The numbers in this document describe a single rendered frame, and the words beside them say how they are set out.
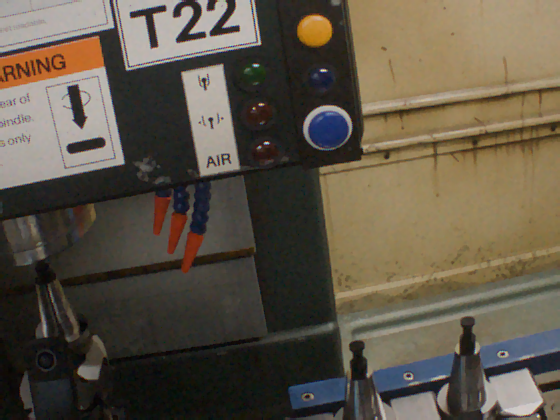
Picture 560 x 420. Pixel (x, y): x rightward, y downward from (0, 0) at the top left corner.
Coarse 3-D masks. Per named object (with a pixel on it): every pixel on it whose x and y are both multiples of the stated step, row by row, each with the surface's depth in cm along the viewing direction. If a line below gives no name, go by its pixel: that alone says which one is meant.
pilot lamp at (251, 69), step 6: (246, 66) 69; (252, 66) 69; (258, 66) 69; (240, 72) 69; (246, 72) 69; (252, 72) 69; (258, 72) 69; (264, 72) 69; (240, 78) 69; (246, 78) 69; (252, 78) 69; (258, 78) 69; (264, 78) 70; (246, 84) 70; (252, 84) 70; (258, 84) 70
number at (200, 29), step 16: (176, 0) 66; (192, 0) 66; (208, 0) 66; (224, 0) 67; (240, 0) 67; (176, 16) 67; (192, 16) 67; (208, 16) 67; (224, 16) 67; (240, 16) 67; (176, 32) 67; (192, 32) 68; (208, 32) 68; (224, 32) 68; (240, 32) 68; (176, 48) 68
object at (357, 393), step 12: (348, 372) 92; (372, 372) 92; (348, 384) 92; (360, 384) 91; (372, 384) 92; (348, 396) 92; (360, 396) 92; (372, 396) 92; (348, 408) 93; (360, 408) 92; (372, 408) 93
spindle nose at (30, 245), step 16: (80, 208) 92; (96, 208) 97; (0, 224) 88; (16, 224) 88; (32, 224) 88; (48, 224) 89; (64, 224) 91; (80, 224) 93; (0, 240) 88; (16, 240) 89; (32, 240) 89; (48, 240) 90; (64, 240) 91; (0, 256) 90; (16, 256) 90; (32, 256) 90; (48, 256) 91
